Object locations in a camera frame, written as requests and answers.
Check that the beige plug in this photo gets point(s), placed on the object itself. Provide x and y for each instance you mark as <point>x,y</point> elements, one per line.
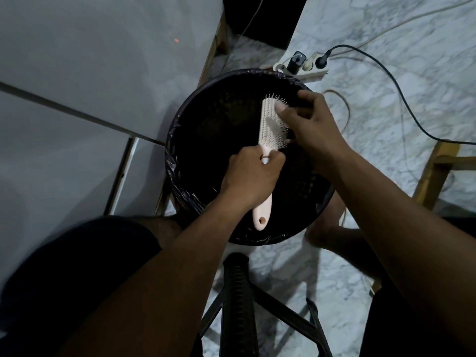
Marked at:
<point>310,61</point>

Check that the wooden chair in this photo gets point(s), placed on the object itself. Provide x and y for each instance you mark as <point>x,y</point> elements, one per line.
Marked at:
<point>433,174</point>

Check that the person's right hand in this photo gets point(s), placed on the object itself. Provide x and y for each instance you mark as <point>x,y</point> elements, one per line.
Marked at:
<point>319,133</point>

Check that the black plastic stool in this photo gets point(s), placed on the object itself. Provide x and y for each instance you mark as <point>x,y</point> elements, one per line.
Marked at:
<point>238,312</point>

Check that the person's right leg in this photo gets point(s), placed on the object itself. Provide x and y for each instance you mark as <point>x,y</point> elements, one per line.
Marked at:
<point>334,236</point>

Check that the person's right thumb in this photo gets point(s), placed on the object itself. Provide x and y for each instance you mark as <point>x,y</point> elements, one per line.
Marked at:
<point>290,112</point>

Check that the pink hairbrush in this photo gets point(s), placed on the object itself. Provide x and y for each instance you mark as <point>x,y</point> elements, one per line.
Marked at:
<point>268,126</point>

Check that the person's leg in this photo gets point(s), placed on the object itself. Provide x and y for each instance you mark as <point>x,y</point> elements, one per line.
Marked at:
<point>334,236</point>
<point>163,230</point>

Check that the person's left leg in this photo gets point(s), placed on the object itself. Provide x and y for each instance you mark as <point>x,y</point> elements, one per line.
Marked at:
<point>163,230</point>

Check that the person's left thumb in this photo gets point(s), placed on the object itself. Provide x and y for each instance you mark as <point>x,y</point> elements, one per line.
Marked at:
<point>277,163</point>

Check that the person's right forearm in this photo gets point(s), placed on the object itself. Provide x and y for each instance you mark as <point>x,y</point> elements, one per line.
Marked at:
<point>401,237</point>

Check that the white power strip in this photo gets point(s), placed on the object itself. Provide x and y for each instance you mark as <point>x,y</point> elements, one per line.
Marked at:
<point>316,75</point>

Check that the black mesh waste bin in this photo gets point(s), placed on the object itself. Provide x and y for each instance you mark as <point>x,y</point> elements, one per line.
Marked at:
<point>303,189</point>

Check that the person's left hand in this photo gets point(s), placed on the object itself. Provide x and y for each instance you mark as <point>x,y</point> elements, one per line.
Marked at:
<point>245,182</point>

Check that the black charger adapter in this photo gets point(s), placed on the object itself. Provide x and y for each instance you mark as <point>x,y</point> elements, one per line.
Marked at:
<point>296,63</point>

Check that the white cabinet with wooden legs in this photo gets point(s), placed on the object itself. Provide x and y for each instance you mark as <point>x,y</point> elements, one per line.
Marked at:
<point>74,107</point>

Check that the person's left forearm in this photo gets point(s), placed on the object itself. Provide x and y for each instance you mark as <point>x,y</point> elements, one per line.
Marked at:
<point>167,278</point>

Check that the black plug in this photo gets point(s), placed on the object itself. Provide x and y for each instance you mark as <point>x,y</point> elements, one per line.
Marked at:
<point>322,62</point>

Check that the black shorts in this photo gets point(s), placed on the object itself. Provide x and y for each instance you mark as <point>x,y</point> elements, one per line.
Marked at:
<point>74,278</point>

